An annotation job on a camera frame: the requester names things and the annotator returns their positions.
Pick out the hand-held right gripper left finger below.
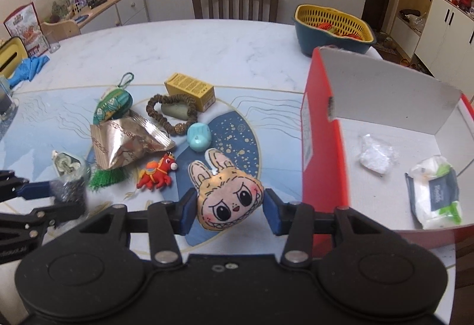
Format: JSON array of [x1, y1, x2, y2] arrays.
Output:
[[79, 188, 197, 267]]

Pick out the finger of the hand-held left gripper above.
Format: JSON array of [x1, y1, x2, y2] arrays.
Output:
[[0, 169, 57, 203], [0, 203, 87, 237]]

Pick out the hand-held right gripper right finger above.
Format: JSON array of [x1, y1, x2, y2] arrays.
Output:
[[264, 188, 389, 268]]

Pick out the black mesh pouch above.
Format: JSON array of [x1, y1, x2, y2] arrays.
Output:
[[52, 177, 88, 225]]

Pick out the white cardboard box red edges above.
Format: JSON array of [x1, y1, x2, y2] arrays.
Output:
[[302, 46, 474, 248]]

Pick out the green sachet with tassel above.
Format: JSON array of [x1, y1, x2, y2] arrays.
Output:
[[89, 72, 133, 193]]

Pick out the red horse toy figure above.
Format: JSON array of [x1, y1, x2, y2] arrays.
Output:
[[137, 154, 178, 192]]

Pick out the teal hand-shaped toy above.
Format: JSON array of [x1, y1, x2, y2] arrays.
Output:
[[187, 122, 212, 152]]

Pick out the dark glass jar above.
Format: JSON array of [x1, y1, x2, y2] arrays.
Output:
[[0, 75, 19, 122]]

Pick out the green flat stone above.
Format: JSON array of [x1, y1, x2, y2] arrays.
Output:
[[161, 103, 189, 118]]

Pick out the blue cloth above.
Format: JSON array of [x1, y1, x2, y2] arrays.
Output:
[[8, 55, 50, 88]]

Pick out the small yellow carton box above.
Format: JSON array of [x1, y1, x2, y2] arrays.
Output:
[[164, 74, 216, 112]]

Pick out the yellow tissue box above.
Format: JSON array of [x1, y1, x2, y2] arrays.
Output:
[[0, 36, 30, 79]]

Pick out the red framed standing card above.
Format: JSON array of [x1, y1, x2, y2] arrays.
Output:
[[4, 2, 50, 55]]

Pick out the wet wipes pack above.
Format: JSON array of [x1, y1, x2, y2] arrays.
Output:
[[404, 157, 463, 230]]

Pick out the blue plastic bowl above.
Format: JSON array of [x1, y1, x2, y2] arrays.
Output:
[[294, 17, 377, 58]]

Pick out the pile of strawberries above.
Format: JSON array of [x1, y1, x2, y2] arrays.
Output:
[[316, 23, 356, 37]]

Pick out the white wooden sideboard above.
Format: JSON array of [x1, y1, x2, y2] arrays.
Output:
[[41, 0, 150, 38]]

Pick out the yellow strainer basket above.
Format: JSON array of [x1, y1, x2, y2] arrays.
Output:
[[294, 4, 375, 43]]

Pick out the translucent plastic bag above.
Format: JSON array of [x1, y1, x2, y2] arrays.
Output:
[[407, 14, 427, 30]]

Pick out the white shoe cabinet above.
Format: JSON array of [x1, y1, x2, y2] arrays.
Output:
[[414, 0, 474, 86]]

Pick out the brown bead bracelet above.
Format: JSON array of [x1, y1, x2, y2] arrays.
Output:
[[146, 93, 198, 136]]

